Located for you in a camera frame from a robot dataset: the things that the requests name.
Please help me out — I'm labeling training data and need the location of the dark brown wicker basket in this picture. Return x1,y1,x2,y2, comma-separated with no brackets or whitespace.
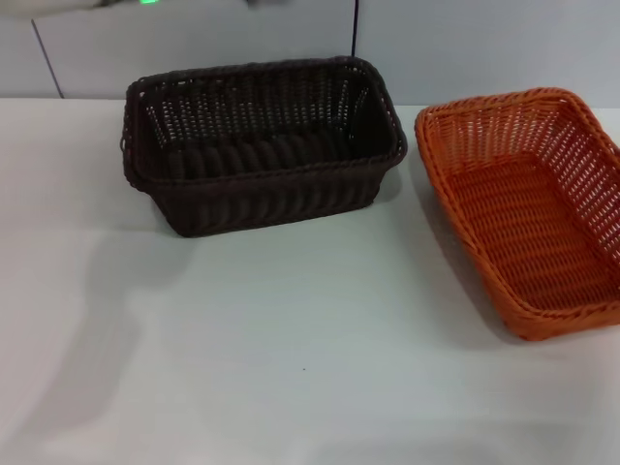
118,55,410,239

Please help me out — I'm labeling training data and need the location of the orange wicker basket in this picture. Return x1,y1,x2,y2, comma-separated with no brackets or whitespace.
414,86,620,343

